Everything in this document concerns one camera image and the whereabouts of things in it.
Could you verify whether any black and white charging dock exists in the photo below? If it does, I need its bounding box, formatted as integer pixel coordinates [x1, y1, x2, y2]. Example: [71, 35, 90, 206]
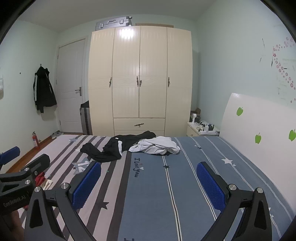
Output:
[198, 120, 220, 135]

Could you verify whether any white headboard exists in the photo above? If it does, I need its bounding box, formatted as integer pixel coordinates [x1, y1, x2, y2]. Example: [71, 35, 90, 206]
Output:
[218, 93, 296, 209]

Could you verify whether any cream wardrobe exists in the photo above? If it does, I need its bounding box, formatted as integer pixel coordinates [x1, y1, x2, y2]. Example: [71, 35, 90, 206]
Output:
[88, 25, 193, 137]

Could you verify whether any black pants white stripe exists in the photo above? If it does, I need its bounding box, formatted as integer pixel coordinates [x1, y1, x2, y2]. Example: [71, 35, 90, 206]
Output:
[80, 131, 156, 163]

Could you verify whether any pink flower wall decal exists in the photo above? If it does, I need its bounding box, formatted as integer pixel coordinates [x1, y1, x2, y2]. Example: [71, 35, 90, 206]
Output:
[272, 36, 296, 103]

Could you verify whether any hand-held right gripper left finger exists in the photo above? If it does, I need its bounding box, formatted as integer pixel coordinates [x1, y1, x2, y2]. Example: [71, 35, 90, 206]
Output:
[23, 161, 102, 241]

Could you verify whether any black hanging jacket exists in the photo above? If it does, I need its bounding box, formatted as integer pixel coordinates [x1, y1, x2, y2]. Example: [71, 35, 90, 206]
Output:
[33, 65, 57, 113]

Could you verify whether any black suitcase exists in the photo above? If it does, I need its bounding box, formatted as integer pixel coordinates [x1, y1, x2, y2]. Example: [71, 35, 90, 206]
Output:
[80, 100, 93, 135]

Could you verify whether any striped bed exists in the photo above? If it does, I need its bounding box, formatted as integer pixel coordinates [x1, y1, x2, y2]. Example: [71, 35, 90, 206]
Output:
[0, 134, 295, 241]

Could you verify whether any white door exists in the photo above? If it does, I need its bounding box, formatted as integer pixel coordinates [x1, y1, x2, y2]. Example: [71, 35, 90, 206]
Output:
[57, 39, 89, 134]

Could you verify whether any person's left forearm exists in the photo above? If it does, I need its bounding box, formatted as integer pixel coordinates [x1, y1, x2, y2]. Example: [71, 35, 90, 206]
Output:
[9, 209, 26, 241]

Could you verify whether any white long-sleeve top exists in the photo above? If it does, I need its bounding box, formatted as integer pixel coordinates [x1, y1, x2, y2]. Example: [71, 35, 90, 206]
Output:
[128, 136, 181, 156]

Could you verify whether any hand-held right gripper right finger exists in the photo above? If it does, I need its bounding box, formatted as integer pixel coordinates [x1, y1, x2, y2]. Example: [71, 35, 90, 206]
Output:
[196, 161, 273, 241]

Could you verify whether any cream nightstand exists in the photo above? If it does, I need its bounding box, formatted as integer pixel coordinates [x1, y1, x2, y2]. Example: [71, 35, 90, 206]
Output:
[187, 122, 220, 137]

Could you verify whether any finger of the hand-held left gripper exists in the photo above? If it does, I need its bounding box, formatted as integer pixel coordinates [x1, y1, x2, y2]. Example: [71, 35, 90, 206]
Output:
[0, 146, 21, 172]
[0, 153, 51, 194]

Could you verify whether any silver suitcase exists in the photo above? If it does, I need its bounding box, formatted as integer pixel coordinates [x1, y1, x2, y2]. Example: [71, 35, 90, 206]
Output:
[95, 16, 133, 30]

